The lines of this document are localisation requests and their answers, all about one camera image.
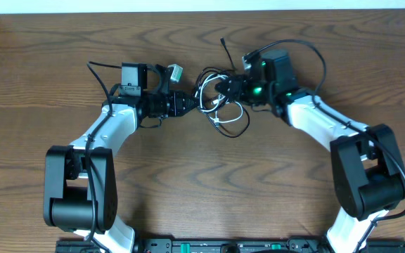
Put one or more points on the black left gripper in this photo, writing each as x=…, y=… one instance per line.
x=171, y=104

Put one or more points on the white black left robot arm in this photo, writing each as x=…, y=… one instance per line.
x=80, y=192

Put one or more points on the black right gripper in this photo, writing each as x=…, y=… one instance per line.
x=238, y=89

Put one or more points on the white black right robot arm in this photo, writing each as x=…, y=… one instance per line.
x=368, y=171

